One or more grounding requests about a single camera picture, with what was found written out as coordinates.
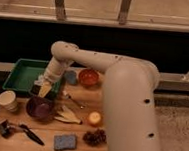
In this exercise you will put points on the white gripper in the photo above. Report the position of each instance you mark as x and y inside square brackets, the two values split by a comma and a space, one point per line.
[53, 73]

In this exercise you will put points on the black eraser block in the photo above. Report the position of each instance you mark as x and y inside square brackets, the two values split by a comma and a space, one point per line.
[35, 89]

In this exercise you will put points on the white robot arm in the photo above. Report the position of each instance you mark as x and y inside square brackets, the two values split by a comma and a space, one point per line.
[132, 122]

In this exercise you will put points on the purple bowl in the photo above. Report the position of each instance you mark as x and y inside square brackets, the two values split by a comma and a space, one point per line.
[40, 108]

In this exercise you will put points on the orange bowl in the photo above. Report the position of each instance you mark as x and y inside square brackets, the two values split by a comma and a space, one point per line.
[88, 78]

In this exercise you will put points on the crumpled white cloth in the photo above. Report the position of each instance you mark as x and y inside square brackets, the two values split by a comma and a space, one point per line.
[39, 80]

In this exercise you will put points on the metal fork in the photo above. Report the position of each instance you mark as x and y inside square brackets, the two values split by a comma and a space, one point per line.
[65, 93]

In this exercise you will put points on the green plastic tray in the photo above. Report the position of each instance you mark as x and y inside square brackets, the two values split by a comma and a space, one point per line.
[24, 73]

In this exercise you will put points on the small blue sponge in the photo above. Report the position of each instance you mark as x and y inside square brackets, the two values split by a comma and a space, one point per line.
[71, 77]

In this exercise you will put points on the white paper cup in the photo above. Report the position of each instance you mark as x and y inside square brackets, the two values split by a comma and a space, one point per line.
[8, 101]

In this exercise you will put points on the yellow apple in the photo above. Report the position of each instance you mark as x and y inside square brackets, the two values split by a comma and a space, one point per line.
[94, 118]

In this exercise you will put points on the blue rectangular sponge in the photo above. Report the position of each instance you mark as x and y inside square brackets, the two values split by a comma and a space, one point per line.
[65, 142]

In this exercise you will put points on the black binder clip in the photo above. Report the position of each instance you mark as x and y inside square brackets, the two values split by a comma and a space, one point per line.
[5, 129]

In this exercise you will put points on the pine cone cluster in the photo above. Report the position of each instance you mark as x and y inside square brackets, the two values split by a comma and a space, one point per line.
[95, 138]

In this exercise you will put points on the black handled brush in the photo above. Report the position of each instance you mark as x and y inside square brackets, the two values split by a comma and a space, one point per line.
[31, 134]

